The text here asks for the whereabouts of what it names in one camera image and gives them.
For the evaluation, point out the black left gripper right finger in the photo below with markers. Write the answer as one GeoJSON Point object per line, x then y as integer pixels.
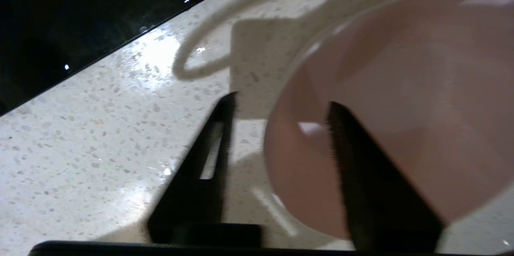
{"type": "Point", "coordinates": [381, 200]}

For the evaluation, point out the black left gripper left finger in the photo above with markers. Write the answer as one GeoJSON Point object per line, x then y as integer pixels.
{"type": "Point", "coordinates": [192, 200]}

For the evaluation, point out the pink plastic bowl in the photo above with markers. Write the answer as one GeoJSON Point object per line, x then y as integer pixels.
{"type": "Point", "coordinates": [421, 87]}

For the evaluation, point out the black induction cooktop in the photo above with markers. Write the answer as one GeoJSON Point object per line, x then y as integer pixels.
{"type": "Point", "coordinates": [80, 19]}

